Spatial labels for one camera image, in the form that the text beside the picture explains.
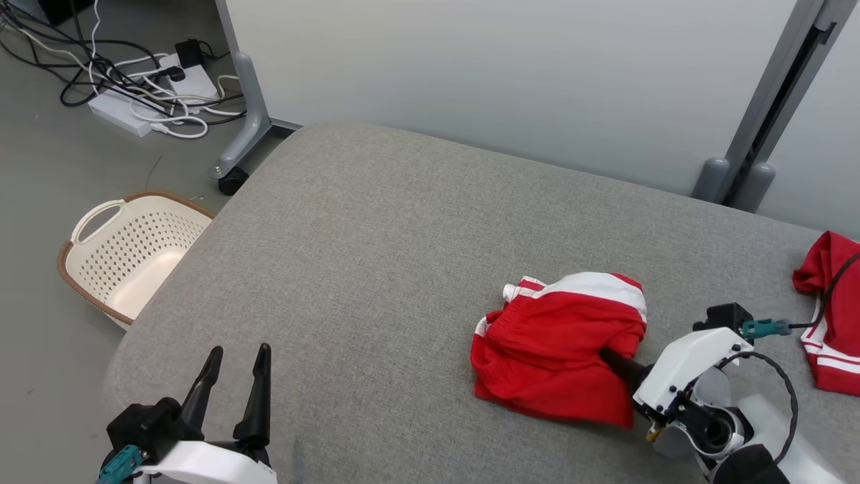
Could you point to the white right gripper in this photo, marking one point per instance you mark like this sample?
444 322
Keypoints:
689 366

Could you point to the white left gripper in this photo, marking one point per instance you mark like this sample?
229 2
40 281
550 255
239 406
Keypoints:
208 467

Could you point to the red shorts with white stripes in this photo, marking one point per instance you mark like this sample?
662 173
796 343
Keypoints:
551 356

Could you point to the red jersey with white cuffs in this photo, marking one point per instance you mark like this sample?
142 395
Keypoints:
840 349

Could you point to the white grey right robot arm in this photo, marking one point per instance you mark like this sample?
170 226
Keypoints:
766 423

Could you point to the cream perforated laundry basket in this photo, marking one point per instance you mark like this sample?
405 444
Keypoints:
134 255

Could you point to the black caster wheel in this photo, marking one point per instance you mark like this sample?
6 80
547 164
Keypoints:
233 181

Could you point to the grey partition leg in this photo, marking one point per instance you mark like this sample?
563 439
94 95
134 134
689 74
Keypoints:
252 101

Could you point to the white power strip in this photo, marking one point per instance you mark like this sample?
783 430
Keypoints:
121 114

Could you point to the black power adapter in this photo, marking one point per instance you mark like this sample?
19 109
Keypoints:
189 52

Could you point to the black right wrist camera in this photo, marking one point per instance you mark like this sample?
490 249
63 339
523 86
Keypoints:
725 316

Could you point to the teal left camera connector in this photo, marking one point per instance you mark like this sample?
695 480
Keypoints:
121 462

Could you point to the teal camera connector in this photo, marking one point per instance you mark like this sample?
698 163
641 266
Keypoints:
762 329
121 462

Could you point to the teal right camera connector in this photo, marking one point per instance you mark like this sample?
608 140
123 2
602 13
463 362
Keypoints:
762 329

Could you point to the grey partition post with feet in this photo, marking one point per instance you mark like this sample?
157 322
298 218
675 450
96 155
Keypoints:
762 101

